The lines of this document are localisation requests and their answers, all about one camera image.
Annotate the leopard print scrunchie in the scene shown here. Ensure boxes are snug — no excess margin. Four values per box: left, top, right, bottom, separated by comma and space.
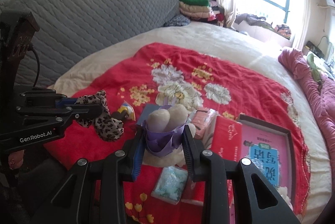
76, 90, 124, 142

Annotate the green tissue pack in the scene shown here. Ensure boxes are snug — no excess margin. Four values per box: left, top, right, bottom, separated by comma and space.
151, 166, 188, 205

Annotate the plush bear purple dress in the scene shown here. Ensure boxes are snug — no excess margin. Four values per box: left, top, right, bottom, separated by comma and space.
141, 104, 196, 167

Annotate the yellow packaged black hair clip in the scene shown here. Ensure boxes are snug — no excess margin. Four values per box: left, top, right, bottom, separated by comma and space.
111, 101, 136, 121

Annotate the pink striped packaged item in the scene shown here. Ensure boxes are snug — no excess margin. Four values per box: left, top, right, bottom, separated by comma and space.
188, 107, 218, 140

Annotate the pink book blue title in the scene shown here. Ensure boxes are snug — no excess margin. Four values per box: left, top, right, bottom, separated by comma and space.
229, 124, 292, 224

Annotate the red box lid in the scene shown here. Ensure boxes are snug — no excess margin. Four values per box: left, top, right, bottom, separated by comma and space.
209, 115, 244, 224

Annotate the grey quilted sofa cover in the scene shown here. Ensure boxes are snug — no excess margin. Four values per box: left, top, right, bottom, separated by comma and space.
1, 0, 179, 87

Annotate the blue booklet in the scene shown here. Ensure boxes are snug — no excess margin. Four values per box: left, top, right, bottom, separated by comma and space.
136, 104, 161, 126

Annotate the red floral blanket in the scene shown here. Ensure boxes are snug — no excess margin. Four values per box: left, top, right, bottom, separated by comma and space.
43, 41, 312, 224

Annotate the pink quilted comforter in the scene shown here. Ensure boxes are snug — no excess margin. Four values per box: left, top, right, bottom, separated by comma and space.
278, 47, 335, 159

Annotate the green garment on comforter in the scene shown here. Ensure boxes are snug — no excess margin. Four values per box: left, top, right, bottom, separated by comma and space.
307, 53, 323, 90

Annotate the dark blue patterned pillow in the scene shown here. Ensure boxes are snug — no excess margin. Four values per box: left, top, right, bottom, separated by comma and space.
163, 14, 191, 27

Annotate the cream bed sheet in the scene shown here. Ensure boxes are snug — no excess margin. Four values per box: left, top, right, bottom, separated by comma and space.
51, 22, 332, 223

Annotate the clothes pile on windowsill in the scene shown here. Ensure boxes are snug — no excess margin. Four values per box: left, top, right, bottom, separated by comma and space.
234, 13, 291, 40

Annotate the stack of folded clothes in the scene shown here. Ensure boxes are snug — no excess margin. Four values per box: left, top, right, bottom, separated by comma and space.
179, 0, 226, 27

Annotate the black cable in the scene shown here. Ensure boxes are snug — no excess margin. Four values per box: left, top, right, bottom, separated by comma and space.
28, 41, 41, 89

